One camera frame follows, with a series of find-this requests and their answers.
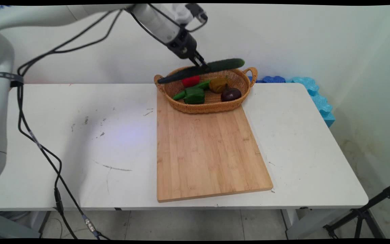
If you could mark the dark blue foam mat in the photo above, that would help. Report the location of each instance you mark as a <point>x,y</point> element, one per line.
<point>273,79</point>

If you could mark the white table leg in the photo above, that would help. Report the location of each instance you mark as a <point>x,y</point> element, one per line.
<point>291,220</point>

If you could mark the bamboo cutting board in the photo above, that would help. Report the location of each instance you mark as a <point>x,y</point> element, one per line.
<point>208,152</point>

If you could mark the slim green chili pepper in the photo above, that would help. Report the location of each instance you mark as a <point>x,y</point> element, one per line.
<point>178,95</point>

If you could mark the dark purple round fruit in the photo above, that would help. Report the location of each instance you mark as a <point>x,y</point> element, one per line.
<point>231,94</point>

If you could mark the black tripod stand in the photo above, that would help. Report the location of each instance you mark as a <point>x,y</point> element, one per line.
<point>362,213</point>

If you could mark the yellow-brown bell pepper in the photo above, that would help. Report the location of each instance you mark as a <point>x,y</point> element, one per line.
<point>218,84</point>

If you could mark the long dark green cucumber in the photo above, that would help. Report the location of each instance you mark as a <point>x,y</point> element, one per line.
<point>222,64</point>

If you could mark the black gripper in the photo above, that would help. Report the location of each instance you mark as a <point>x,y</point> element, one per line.
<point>183,44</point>

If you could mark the grey box under table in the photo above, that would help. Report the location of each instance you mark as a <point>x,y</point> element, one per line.
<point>5,225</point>

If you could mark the red tomato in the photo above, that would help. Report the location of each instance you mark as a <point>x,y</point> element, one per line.
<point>191,81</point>

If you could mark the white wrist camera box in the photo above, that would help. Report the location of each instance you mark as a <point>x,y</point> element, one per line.
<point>183,13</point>

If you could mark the light blue foam mat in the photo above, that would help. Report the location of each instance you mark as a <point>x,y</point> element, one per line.
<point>320,103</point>

